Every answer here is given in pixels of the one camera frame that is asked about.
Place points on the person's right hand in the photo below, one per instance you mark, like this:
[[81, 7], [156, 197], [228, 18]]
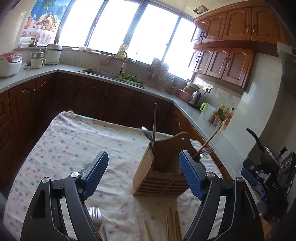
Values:
[[266, 227]]

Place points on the wooden chopstick three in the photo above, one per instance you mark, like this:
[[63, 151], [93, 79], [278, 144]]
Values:
[[167, 227]]

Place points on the tropical fruit poster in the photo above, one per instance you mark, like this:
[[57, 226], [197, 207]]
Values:
[[44, 21]]

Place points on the dish drying rack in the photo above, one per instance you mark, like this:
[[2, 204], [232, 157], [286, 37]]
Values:
[[159, 77]]

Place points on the wooden chopstick one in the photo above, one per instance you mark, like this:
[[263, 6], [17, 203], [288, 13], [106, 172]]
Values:
[[203, 146]]

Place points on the wooden utensil holder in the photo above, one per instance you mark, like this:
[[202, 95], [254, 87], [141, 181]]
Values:
[[159, 173]]

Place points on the kitchen sink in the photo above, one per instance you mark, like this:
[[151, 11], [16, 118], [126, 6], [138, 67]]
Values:
[[100, 73]]

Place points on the yellow bottle on sill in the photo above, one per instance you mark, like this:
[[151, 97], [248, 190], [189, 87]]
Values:
[[123, 47]]

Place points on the black wok with lid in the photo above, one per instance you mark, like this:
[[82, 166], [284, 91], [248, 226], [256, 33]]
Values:
[[268, 159]]

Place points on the wooden chopstick four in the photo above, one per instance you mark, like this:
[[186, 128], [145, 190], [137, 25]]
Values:
[[172, 227]]

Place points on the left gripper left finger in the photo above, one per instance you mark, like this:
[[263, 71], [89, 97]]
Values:
[[44, 218]]

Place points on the pink basin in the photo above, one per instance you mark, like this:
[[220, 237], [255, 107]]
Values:
[[184, 95]]

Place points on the floral white tablecloth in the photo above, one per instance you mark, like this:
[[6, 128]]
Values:
[[67, 145]]

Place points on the condiment bottles group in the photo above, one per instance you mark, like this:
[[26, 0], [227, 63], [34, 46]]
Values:
[[221, 117]]

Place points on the white red rice cooker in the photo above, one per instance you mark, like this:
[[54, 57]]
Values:
[[10, 63]]

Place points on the lower wooden cabinets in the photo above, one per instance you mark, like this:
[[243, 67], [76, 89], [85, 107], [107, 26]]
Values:
[[28, 108]]

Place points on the large white cooker pot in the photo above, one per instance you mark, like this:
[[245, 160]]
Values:
[[53, 53]]

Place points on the steel spoon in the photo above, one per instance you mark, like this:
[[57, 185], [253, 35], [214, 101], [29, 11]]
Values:
[[150, 136]]

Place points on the small white electric pot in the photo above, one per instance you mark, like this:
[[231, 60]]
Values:
[[38, 60]]

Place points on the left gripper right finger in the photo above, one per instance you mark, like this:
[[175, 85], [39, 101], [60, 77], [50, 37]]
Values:
[[240, 221]]

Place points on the range hood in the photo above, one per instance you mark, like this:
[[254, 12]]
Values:
[[288, 62]]

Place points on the steel fork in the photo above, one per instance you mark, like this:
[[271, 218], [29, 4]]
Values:
[[96, 216], [205, 152]]

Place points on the green vegetable basket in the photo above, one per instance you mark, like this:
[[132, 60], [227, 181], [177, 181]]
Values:
[[130, 79]]

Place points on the steel electric kettle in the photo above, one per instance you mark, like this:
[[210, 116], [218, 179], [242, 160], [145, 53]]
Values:
[[195, 97]]

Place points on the wooden cabinets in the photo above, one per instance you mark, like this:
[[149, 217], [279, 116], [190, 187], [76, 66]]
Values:
[[227, 39], [28, 108]]

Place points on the green handled white pitcher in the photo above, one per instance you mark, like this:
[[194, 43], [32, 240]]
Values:
[[206, 111]]

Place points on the kitchen faucet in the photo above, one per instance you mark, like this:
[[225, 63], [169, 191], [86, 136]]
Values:
[[122, 54]]

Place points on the upper wooden cabinets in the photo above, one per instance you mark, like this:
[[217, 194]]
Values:
[[227, 39]]

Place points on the wall power outlet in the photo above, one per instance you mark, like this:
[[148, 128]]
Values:
[[207, 88]]

